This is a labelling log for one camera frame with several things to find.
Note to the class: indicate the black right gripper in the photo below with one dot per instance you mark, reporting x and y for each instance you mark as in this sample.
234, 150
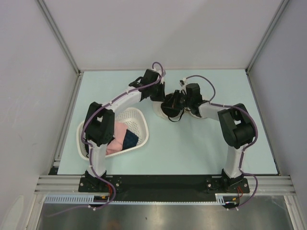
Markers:
174, 102

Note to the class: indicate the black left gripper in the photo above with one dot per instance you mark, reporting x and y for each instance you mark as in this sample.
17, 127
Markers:
162, 96

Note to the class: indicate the beige mesh laundry bag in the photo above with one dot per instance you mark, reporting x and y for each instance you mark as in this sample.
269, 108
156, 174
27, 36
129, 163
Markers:
158, 111

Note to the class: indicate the black bra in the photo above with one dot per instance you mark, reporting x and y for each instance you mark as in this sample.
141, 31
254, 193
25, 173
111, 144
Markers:
170, 112

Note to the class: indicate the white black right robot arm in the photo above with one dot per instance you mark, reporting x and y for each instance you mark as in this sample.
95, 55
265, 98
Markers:
238, 128

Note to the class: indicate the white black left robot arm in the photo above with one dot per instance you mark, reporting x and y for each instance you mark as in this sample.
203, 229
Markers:
99, 124

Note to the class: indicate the white plastic laundry basket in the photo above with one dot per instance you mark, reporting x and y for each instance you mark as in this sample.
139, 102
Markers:
136, 123

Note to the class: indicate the dark blue garment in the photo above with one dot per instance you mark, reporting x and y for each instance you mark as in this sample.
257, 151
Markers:
130, 140

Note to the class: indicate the pink garment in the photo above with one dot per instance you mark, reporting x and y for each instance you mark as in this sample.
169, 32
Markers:
116, 145

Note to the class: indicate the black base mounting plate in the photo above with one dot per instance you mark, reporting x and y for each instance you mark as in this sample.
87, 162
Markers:
204, 183

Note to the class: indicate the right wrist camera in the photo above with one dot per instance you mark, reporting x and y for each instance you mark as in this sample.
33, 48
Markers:
183, 82

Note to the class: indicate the aluminium frame rail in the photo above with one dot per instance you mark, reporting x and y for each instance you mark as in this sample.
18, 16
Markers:
58, 184

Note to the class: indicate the light blue cable duct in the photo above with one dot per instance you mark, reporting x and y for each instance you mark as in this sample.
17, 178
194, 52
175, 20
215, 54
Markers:
102, 199

